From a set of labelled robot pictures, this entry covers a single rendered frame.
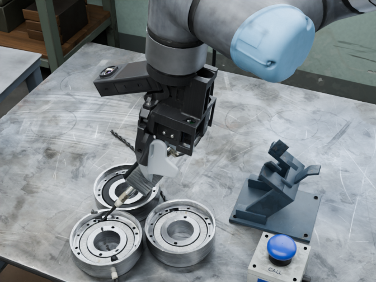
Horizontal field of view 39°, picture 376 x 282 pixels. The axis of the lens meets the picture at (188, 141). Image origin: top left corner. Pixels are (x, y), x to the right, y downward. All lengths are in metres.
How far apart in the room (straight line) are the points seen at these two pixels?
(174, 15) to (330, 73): 1.92
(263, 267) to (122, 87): 0.31
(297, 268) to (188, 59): 0.32
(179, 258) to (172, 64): 0.29
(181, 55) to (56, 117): 0.52
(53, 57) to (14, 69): 0.89
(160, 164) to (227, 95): 0.40
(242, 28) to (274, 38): 0.03
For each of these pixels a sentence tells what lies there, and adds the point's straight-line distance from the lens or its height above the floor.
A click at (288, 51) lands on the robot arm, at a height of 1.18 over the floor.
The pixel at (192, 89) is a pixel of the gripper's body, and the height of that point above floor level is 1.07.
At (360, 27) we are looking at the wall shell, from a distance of 2.34.
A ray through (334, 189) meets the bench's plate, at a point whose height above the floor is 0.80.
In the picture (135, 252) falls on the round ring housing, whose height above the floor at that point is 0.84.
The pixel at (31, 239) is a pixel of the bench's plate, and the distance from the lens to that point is 0.87.
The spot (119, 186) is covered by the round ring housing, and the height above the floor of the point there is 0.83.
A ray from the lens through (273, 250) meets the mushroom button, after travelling 0.73.
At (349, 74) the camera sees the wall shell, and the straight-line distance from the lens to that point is 2.45.
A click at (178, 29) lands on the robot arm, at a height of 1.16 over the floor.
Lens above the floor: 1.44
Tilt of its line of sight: 40 degrees down
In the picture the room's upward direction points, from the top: 1 degrees counter-clockwise
